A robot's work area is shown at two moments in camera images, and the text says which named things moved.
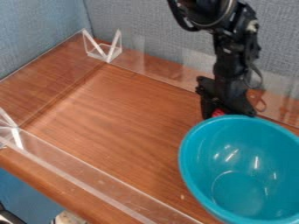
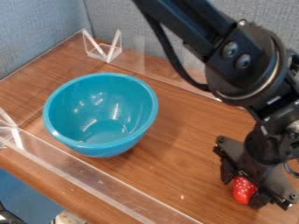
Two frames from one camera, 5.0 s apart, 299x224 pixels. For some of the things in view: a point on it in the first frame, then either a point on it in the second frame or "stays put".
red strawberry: [218, 113] to [245, 188]
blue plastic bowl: [238, 162] to [99, 112]
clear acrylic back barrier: [181, 66] stays put
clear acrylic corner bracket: [97, 51] stays put
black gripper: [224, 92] to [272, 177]
